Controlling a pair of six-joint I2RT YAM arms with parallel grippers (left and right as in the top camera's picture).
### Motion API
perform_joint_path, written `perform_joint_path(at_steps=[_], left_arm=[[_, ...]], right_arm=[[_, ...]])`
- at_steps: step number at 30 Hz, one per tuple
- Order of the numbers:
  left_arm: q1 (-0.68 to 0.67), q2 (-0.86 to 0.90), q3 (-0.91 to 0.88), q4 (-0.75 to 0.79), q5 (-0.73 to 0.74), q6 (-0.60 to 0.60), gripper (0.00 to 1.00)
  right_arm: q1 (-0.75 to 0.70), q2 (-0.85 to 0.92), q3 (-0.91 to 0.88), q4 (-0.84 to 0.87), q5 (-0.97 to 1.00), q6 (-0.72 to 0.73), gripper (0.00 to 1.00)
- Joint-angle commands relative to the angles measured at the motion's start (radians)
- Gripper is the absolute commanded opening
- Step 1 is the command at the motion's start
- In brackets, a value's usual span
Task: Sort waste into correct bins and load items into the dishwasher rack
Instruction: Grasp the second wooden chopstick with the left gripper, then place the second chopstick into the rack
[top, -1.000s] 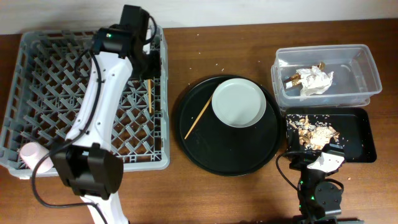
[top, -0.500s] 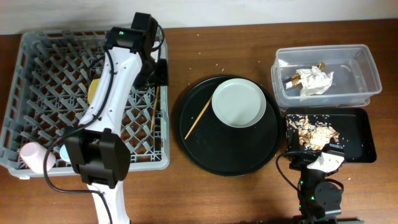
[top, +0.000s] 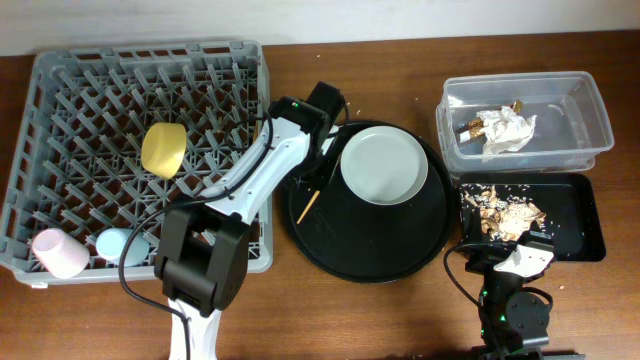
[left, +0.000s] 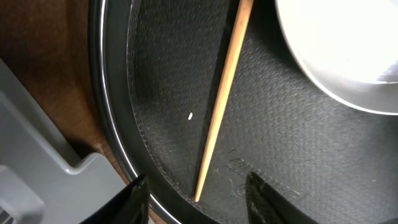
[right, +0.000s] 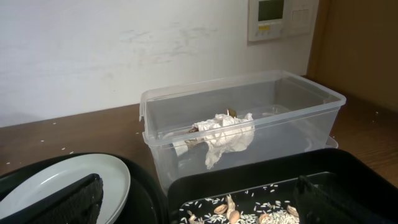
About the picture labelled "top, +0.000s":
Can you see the white napkin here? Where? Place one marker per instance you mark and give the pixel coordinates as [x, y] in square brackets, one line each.
[505, 130]

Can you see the gold foil wrapper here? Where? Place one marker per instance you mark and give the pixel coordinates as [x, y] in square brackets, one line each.
[471, 130]

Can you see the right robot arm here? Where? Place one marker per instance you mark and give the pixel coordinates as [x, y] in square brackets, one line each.
[514, 316]

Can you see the grey plastic dishwasher rack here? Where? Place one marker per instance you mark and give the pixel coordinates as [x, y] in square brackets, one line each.
[71, 159]

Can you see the wooden chopstick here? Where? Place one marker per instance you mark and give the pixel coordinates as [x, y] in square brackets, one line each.
[308, 206]

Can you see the round black tray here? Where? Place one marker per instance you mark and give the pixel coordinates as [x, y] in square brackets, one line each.
[357, 241]

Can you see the yellow bowl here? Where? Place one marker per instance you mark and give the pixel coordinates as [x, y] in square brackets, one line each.
[163, 149]

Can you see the black rectangular tray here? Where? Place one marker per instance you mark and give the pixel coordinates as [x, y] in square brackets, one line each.
[567, 199]

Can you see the food scraps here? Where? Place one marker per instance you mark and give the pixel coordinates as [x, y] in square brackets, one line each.
[504, 215]

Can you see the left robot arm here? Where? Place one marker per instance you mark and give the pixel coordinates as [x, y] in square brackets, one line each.
[202, 259]

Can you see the clear plastic waste bin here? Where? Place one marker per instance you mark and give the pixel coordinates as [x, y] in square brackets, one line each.
[572, 123]

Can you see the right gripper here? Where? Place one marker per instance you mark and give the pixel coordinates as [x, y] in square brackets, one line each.
[487, 260]

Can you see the blue plastic cup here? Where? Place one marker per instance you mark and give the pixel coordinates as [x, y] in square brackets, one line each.
[110, 244]

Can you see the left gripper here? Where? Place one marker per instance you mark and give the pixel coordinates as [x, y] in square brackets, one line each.
[320, 178]

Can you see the pink plastic cup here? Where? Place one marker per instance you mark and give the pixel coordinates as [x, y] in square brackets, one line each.
[62, 255]

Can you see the white round plate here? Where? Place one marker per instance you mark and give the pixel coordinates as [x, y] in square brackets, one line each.
[384, 165]

